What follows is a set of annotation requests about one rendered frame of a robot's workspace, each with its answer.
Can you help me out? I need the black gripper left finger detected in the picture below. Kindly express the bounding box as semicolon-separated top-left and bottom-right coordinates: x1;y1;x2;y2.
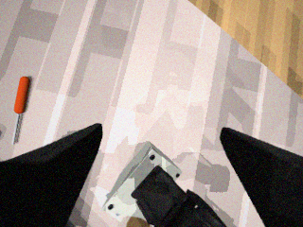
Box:
0;123;103;227

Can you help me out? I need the orange-handled screwdriver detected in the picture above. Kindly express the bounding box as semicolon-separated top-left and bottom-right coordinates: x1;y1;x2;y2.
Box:
12;77;30;145

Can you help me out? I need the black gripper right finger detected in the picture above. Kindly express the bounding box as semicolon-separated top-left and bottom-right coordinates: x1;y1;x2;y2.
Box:
220;128;303;227

